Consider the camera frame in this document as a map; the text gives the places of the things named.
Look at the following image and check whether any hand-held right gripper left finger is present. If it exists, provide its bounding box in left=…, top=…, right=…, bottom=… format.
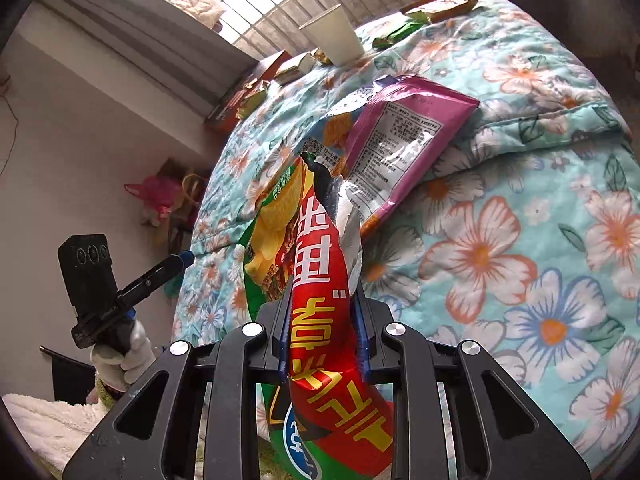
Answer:
left=62, top=280, right=295, bottom=480

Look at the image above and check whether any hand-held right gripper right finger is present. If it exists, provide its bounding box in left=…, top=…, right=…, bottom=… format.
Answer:
left=356, top=280, right=591, bottom=480

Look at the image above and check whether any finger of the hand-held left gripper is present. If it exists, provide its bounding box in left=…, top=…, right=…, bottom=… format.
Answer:
left=117, top=251, right=193, bottom=306

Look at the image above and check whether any green red snack bag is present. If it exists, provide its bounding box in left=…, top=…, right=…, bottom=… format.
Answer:
left=242, top=152, right=396, bottom=480

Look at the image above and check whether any person's left hand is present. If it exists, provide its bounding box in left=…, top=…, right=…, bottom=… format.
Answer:
left=90, top=317, right=158, bottom=396

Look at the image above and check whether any pink plastic bag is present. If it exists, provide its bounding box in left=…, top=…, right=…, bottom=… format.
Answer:
left=125, top=175, right=186, bottom=226

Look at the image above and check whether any beige tote bag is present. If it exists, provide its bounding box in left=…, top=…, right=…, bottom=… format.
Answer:
left=167, top=160, right=208, bottom=246

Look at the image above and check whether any floral quilt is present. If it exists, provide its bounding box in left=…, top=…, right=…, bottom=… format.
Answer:
left=172, top=0, right=640, bottom=480

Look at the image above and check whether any fluffy white green blanket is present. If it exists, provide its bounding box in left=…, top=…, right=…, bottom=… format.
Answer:
left=0, top=392, right=121, bottom=480

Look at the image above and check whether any purple snack packet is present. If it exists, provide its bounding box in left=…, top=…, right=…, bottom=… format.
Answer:
left=342, top=74, right=481, bottom=238

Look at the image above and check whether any white orange cracker packet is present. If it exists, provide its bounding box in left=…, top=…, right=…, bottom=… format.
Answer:
left=300, top=85, right=381, bottom=176

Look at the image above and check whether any brown cardboard box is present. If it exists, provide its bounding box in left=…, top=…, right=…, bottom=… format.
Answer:
left=204, top=50, right=293, bottom=133

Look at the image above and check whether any grey left curtain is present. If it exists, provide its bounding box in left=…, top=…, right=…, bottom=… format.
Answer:
left=37, top=0, right=261, bottom=121

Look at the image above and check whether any metal window railing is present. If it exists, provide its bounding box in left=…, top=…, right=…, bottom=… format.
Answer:
left=220, top=0, right=446, bottom=61

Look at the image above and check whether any white paper cup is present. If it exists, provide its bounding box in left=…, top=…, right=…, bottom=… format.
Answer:
left=298, top=3, right=366, bottom=67

